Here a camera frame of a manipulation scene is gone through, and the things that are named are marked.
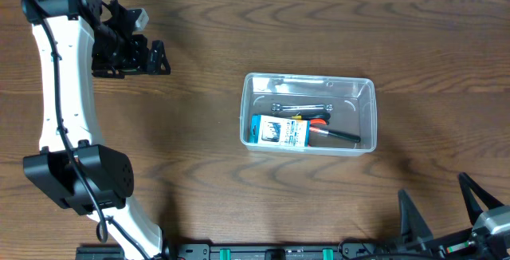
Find silver wrench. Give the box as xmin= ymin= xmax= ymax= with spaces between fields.
xmin=271 ymin=103 xmax=333 ymax=112

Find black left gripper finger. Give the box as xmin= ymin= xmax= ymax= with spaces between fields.
xmin=147 ymin=56 xmax=171 ymax=74
xmin=150 ymin=40 xmax=165 ymax=57

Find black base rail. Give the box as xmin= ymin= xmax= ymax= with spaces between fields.
xmin=75 ymin=242 xmax=395 ymax=260

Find blue white box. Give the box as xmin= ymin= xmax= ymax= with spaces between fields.
xmin=249 ymin=115 xmax=310 ymax=148

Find black yellow screwdriver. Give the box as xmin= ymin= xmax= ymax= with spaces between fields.
xmin=291 ymin=112 xmax=331 ymax=120

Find red handled pliers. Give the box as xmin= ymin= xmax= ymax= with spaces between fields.
xmin=309 ymin=119 xmax=329 ymax=125

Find clear plastic container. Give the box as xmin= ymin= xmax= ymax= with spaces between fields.
xmin=240 ymin=73 xmax=378 ymax=156

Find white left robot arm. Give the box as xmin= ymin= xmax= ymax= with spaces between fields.
xmin=22 ymin=0 xmax=176 ymax=259

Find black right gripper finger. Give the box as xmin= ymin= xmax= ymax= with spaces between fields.
xmin=398 ymin=190 xmax=433 ymax=244
xmin=457 ymin=172 xmax=504 ymax=225

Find small claw hammer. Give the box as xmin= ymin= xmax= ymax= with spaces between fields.
xmin=309 ymin=127 xmax=361 ymax=144

